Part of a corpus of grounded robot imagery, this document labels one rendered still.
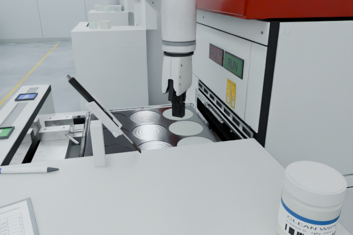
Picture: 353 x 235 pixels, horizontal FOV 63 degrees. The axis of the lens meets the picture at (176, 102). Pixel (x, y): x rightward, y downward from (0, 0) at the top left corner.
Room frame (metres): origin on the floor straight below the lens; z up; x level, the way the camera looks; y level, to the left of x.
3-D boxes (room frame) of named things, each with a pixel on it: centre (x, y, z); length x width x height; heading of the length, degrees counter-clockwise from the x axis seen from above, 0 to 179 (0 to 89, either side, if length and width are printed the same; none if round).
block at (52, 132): (0.75, 0.35, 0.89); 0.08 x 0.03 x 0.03; 103
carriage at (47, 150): (0.67, 0.33, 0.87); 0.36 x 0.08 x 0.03; 13
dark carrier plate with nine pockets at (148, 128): (0.75, 0.08, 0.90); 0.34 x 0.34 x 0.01; 13
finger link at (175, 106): (0.70, 0.00, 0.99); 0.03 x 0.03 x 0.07; 67
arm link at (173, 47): (0.72, -0.01, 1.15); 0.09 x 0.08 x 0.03; 157
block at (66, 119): (0.83, 0.37, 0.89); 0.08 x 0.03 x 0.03; 103
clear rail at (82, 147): (0.71, 0.25, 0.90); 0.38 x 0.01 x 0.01; 13
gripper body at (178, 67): (0.72, -0.01, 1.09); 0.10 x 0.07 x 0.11; 157
